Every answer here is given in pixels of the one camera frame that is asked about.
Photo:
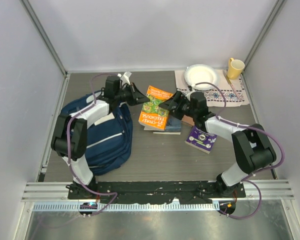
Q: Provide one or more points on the yellow mug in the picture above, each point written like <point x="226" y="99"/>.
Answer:
<point x="235" y="68"/>

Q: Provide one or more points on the orange treehouse storey book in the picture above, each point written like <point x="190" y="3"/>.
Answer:
<point x="151" y="114"/>

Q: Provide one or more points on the white paper plate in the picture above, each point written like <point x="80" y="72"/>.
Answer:
<point x="198" y="76"/>

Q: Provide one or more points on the aluminium front rail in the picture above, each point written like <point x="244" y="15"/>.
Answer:
<point x="278" y="189"/>

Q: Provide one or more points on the navy blue student backpack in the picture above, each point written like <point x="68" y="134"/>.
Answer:
<point x="109" y="139"/>

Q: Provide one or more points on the purple paperback book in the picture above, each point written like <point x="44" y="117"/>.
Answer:
<point x="201" y="140"/>

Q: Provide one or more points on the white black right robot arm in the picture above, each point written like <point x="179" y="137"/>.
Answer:
<point x="252" y="148"/>

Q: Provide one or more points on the pink handled knife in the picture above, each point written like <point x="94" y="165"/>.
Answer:
<point x="231" y="85"/>

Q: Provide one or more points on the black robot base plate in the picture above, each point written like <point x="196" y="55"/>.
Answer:
<point x="156" y="192"/>

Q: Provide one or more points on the brown leather wallet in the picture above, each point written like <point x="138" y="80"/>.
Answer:
<point x="188" y="121"/>

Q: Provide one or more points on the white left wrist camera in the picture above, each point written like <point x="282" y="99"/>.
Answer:
<point x="125" y="77"/>

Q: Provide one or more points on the dark blue Nineteen Eighty-Four book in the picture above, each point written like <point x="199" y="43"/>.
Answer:
<point x="173" y="127"/>

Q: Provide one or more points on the patterned white placemat cloth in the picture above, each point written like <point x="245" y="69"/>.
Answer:
<point x="213" y="96"/>

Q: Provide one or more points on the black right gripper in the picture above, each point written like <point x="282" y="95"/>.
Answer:
<point x="178" y="98"/>

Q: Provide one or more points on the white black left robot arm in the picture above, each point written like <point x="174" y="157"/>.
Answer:
<point x="70" y="134"/>

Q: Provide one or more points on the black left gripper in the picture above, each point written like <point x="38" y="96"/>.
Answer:
<point x="138" y="98"/>

